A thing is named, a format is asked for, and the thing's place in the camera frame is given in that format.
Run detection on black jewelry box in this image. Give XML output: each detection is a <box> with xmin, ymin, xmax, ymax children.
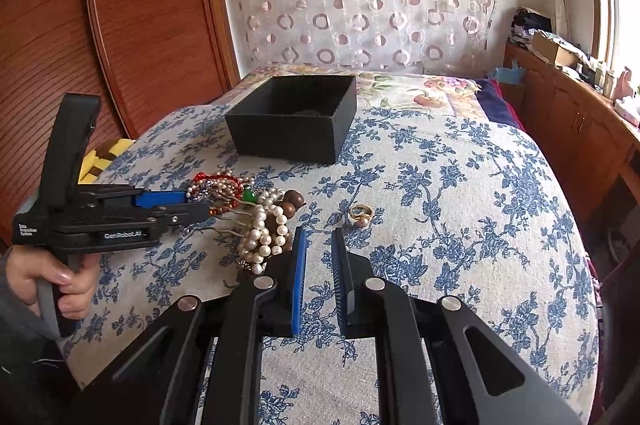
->
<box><xmin>225</xmin><ymin>74</ymin><xmax>358</xmax><ymax>165</ymax></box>

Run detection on light blue bag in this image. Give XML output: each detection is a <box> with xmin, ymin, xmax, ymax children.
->
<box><xmin>487</xmin><ymin>60</ymin><xmax>524</xmax><ymax>84</ymax></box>

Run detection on red fringed blanket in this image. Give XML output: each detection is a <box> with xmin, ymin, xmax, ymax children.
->
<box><xmin>495</xmin><ymin>80</ymin><xmax>527</xmax><ymax>132</ymax></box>

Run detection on pink floral quilt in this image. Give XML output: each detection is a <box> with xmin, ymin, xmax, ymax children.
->
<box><xmin>240</xmin><ymin>64</ymin><xmax>487</xmax><ymax>122</ymax></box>

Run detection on yellow cloth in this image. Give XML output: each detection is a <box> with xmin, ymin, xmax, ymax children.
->
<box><xmin>76</xmin><ymin>137</ymin><xmax>137</xmax><ymax>186</ymax></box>

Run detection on navy blue blanket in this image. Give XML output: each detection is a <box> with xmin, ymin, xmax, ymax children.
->
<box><xmin>472</xmin><ymin>77</ymin><xmax>521</xmax><ymax>128</ymax></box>

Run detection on cardboard box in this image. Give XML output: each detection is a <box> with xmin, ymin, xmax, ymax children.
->
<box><xmin>530</xmin><ymin>30</ymin><xmax>582</xmax><ymax>69</ymax></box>

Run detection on red bead bracelet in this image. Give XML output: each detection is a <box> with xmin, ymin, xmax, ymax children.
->
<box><xmin>192</xmin><ymin>172</ymin><xmax>242</xmax><ymax>202</ymax></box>

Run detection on white pearl necklace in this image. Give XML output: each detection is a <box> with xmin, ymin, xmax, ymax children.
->
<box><xmin>237</xmin><ymin>188</ymin><xmax>294</xmax><ymax>276</ymax></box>

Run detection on pink figurine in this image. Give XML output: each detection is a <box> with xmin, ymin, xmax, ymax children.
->
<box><xmin>616</xmin><ymin>65</ymin><xmax>640</xmax><ymax>100</ymax></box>

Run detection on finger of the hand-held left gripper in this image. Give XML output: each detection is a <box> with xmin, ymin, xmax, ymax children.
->
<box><xmin>101</xmin><ymin>203</ymin><xmax>212</xmax><ymax>231</ymax></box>
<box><xmin>79</xmin><ymin>185</ymin><xmax>189</xmax><ymax>209</ymax></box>

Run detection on small brown bead strand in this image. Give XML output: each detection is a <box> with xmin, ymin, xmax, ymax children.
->
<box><xmin>207</xmin><ymin>200</ymin><xmax>247</xmax><ymax>219</ymax></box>

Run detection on person's left hand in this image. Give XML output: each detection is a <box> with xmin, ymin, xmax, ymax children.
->
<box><xmin>2</xmin><ymin>246</ymin><xmax>102</xmax><ymax>320</ymax></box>

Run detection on gold pearl ring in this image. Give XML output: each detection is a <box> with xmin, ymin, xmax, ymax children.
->
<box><xmin>348</xmin><ymin>204</ymin><xmax>374</xmax><ymax>227</ymax></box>

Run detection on pile of dark clothes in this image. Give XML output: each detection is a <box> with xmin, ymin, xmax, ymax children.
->
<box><xmin>509</xmin><ymin>7</ymin><xmax>554</xmax><ymax>44</ymax></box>

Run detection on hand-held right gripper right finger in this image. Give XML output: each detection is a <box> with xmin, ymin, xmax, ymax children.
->
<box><xmin>331</xmin><ymin>227</ymin><xmax>586</xmax><ymax>425</ymax></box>

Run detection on wooden louvered wardrobe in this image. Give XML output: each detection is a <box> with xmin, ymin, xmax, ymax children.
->
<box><xmin>0</xmin><ymin>0</ymin><xmax>242</xmax><ymax>248</ymax></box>

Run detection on blue floral white cloth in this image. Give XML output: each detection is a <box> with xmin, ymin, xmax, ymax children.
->
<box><xmin>56</xmin><ymin>102</ymin><xmax>601</xmax><ymax>425</ymax></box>

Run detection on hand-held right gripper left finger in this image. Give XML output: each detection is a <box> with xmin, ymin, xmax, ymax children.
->
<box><xmin>75</xmin><ymin>227</ymin><xmax>309</xmax><ymax>425</ymax></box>

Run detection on wooden sideboard cabinet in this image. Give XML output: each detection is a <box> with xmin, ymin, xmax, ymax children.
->
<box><xmin>502</xmin><ymin>42</ymin><xmax>640</xmax><ymax>228</ymax></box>

